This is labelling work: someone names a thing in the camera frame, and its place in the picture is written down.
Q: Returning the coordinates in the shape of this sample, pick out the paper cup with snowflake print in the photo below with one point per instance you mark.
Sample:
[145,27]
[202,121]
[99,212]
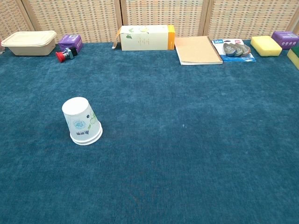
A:
[78,116]

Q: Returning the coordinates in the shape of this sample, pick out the blue table cloth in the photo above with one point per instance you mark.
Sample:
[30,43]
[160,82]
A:
[163,140]

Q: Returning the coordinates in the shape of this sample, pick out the white carton with orange end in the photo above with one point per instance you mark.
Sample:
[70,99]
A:
[144,38]

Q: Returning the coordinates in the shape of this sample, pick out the kraft spiral notebook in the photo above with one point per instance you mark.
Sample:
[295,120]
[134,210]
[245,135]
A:
[198,50]

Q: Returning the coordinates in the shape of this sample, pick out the woven folding screen panel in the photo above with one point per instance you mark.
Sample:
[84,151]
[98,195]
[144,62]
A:
[252,16]
[10,16]
[163,12]
[74,16]

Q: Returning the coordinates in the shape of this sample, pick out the red emergency stop button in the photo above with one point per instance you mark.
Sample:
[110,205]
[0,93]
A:
[61,56]

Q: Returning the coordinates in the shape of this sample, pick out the purple cardboard box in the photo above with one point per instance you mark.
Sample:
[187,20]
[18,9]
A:
[70,42]
[286,39]

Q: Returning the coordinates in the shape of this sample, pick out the blue blister pack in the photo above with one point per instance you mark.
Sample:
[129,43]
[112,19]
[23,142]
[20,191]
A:
[236,50]

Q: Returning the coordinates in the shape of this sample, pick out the beige lidded lunch box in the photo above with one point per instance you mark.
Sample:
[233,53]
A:
[28,43]

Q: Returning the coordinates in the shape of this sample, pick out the yellow and green sponge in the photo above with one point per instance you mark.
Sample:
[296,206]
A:
[294,57]

